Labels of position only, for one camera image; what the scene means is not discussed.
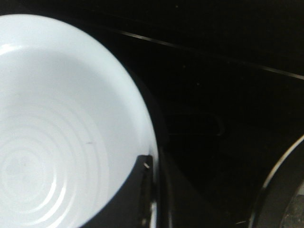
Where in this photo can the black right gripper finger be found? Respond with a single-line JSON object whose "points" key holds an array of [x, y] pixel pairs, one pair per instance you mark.
{"points": [[130, 207]]}

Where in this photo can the black glass gas cooktop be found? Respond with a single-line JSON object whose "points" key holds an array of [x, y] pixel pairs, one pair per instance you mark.
{"points": [[224, 83]]}

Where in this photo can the light blue plate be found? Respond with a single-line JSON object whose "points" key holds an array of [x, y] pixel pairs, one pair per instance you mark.
{"points": [[73, 125]]}

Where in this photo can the right black pan support grate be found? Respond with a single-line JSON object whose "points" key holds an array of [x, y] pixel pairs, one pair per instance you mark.
{"points": [[279, 188]]}

